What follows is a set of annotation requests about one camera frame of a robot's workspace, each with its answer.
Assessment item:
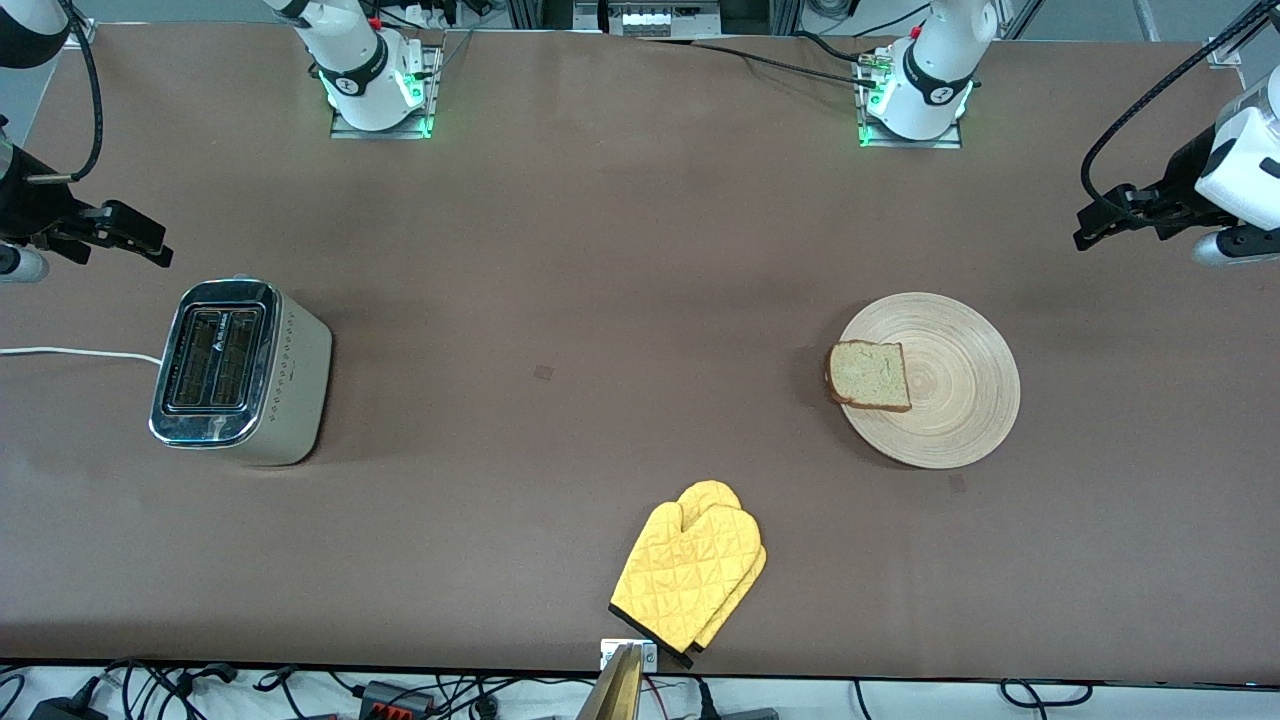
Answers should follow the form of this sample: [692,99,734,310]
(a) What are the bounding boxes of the black plug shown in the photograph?
[695,680,781,720]

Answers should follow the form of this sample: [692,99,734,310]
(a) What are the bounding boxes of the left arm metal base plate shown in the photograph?
[858,50,964,151]

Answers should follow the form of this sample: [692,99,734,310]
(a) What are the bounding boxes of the white toaster power cord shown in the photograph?
[0,346,163,366]

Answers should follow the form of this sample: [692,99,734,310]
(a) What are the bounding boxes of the black cable on table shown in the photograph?
[690,32,883,89]

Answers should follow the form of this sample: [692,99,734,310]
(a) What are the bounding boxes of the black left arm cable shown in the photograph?
[1080,0,1280,226]

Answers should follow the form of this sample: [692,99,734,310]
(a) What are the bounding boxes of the round wooden plate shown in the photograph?
[836,291,1022,471]

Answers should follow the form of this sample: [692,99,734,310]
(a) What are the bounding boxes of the white power strip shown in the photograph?
[608,0,723,38]

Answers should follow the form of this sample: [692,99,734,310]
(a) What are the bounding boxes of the brass coloured bar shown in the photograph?
[577,645,643,720]

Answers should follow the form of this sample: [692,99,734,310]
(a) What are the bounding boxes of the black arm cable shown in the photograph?
[25,0,105,186]
[1080,0,1280,226]

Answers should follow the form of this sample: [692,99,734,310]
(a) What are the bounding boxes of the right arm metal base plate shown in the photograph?
[330,45,443,141]

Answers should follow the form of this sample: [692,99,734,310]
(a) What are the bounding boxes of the red black connector block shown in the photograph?
[360,680,437,717]

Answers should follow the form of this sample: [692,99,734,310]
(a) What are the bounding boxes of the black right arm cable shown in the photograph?
[25,0,105,186]

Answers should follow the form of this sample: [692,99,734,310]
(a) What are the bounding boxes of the small metal clamp bracket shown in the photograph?
[600,640,659,673]

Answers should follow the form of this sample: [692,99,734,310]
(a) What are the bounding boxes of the silver two-slot toaster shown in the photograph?
[148,276,334,468]

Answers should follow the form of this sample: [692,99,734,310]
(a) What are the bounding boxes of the brown bread slice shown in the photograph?
[824,339,913,414]

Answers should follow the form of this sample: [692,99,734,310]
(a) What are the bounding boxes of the yellow quilted oven mitt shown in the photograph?
[609,500,763,669]
[676,480,769,653]

